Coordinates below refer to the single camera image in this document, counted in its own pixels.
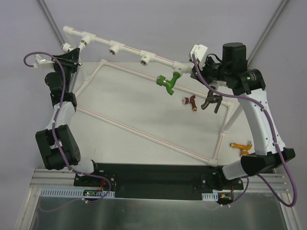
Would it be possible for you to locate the white cable duct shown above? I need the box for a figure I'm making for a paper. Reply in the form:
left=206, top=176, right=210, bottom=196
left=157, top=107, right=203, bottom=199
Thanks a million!
left=40, top=188, right=115, bottom=199
left=201, top=192, right=219, bottom=202

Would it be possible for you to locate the brown water faucet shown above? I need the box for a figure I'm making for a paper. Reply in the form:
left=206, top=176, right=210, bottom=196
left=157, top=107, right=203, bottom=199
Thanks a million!
left=182, top=95, right=197, bottom=111

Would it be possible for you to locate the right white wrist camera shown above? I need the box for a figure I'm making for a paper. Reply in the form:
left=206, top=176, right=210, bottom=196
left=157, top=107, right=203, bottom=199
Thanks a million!
left=189, top=44, right=209, bottom=69

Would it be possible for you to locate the left white cable duct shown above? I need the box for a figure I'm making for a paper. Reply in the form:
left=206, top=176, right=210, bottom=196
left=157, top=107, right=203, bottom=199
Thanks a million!
left=40, top=188, right=115, bottom=199

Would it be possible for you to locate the dark grey lever faucet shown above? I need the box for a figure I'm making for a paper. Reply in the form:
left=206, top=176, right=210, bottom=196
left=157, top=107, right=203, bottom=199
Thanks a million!
left=201, top=91, right=223, bottom=114

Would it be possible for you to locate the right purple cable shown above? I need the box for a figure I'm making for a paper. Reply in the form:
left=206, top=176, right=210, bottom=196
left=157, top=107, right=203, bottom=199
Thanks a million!
left=191, top=57, right=298, bottom=208

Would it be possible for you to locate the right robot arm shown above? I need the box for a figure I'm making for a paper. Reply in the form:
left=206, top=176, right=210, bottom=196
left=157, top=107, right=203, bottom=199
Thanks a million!
left=189, top=43, right=295, bottom=189

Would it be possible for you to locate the yellow water faucet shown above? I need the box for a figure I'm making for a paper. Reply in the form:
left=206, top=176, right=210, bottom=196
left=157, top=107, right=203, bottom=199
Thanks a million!
left=230, top=141, right=252, bottom=156

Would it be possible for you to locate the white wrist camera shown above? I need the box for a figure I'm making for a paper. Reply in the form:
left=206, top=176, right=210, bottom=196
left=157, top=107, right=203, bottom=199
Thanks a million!
left=189, top=44, right=209, bottom=69
left=33, top=54, right=54, bottom=69

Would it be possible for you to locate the green water faucet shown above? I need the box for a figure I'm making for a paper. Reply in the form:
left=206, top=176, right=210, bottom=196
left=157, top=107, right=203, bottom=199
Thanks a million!
left=155, top=72, right=181, bottom=95

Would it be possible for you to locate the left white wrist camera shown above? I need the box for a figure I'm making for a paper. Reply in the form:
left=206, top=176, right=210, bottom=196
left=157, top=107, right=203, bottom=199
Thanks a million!
left=33, top=54, right=54, bottom=69

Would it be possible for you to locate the right white cable duct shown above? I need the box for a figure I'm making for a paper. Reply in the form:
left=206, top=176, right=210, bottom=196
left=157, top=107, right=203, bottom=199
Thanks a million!
left=201, top=192, right=219, bottom=202

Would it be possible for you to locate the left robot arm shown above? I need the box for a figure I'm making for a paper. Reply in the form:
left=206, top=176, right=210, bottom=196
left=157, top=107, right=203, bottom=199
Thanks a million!
left=35, top=48, right=102, bottom=186

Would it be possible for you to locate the white water faucet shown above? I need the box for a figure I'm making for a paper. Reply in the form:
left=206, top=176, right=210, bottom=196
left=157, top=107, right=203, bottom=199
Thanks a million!
left=61, top=40, right=87, bottom=53

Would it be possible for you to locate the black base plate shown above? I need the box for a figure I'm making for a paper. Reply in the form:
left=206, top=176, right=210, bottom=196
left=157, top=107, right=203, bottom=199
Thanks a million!
left=74, top=163, right=243, bottom=200

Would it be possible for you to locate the white PVC pipe frame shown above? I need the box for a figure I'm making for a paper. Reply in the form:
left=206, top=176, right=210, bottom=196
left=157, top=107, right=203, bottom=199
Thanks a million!
left=62, top=25, right=243, bottom=168

